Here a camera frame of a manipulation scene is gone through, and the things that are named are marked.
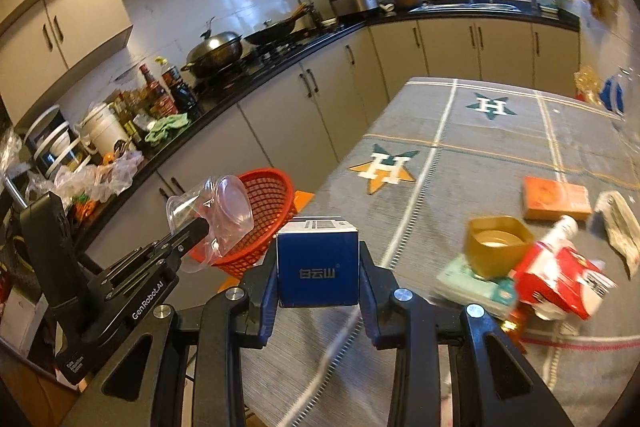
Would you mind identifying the clear plastic bags pile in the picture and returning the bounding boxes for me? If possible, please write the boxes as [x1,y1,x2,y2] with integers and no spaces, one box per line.
[52,150,147,208]

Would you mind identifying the gold plastic container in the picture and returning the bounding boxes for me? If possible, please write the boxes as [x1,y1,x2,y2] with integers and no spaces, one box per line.
[462,216,536,282]

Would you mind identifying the green cloth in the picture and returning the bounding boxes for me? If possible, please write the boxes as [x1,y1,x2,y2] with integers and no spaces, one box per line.
[144,113,192,146]

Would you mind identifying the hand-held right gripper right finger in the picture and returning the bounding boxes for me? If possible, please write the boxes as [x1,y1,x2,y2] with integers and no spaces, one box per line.
[357,242,576,427]

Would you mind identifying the red plastic mesh basket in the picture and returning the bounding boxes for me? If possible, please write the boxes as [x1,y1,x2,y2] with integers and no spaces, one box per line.
[210,168,296,279]

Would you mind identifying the beige lower kitchen cabinets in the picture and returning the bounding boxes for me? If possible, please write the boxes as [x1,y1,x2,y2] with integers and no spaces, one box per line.
[75,14,582,270]

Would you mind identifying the yellow mesh bag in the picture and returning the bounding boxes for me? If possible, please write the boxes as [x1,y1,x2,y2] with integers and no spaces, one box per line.
[574,66,601,102]

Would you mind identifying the white plastic bottle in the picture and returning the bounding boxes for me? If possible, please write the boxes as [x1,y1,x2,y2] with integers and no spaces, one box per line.
[547,214,581,253]

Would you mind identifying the gas stove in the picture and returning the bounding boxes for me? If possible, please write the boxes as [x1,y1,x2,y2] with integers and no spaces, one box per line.
[194,31,322,94]

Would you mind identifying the row of condiment bottles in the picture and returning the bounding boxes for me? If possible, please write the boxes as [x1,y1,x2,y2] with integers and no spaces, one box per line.
[102,63,201,142]

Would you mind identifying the grey star print tablecloth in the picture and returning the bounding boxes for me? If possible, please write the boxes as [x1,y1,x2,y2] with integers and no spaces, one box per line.
[240,77,640,427]

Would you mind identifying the black frying pan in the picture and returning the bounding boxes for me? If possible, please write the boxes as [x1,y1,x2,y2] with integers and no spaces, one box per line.
[243,4,313,48]

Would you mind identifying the crumpled white paper bag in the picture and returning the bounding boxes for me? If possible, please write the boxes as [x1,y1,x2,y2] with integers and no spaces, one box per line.
[592,191,640,280]

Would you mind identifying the green white tissue pack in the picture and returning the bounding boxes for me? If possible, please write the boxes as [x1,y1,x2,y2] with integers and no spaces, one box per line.
[434,254,521,319]

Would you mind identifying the beige upper kitchen cabinets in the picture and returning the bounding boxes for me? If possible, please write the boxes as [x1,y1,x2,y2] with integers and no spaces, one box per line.
[0,0,388,124]

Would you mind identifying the orange flat box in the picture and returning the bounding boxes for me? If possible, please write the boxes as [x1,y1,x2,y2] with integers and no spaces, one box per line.
[521,177,592,222]

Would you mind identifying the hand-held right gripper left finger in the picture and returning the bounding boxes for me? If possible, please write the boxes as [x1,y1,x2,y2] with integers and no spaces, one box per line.
[60,252,281,427]

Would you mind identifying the blue cardboard box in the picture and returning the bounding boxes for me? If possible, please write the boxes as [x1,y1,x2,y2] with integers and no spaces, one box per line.
[276,216,361,309]

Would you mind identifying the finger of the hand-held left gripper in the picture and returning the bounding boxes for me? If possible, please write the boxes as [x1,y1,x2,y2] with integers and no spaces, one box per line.
[92,218,211,290]

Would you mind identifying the blue bag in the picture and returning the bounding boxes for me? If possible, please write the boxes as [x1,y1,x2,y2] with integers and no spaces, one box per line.
[599,77,626,115]

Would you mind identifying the steel sink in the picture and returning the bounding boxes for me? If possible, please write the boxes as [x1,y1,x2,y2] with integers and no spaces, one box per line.
[409,0,517,14]

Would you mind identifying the white rice cooker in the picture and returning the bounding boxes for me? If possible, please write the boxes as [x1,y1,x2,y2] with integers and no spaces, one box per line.
[75,103,137,158]

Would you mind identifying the steel wok with lid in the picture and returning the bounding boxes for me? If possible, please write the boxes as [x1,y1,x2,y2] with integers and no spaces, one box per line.
[180,18,245,78]

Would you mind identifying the steel rice cooker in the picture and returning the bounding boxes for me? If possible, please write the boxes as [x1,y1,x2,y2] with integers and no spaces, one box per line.
[327,0,379,18]

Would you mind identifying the crushed clear plastic cup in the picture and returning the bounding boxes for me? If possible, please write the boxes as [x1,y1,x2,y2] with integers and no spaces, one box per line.
[166,175,253,275]

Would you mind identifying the beige kitchen cabinets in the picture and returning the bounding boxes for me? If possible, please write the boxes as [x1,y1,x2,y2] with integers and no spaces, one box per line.
[0,0,388,124]
[75,14,582,270]

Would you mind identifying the small gold red wrapper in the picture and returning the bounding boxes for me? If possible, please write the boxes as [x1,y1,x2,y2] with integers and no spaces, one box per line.
[501,307,527,355]

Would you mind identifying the red white crushed carton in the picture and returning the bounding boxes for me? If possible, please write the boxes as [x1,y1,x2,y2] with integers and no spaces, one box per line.
[510,237,620,322]

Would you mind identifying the black kitchen countertop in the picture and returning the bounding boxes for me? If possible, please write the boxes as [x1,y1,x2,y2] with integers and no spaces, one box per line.
[47,1,582,253]

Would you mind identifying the utensil holder with chopsticks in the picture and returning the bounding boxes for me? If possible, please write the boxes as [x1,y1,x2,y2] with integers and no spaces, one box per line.
[296,1,322,30]

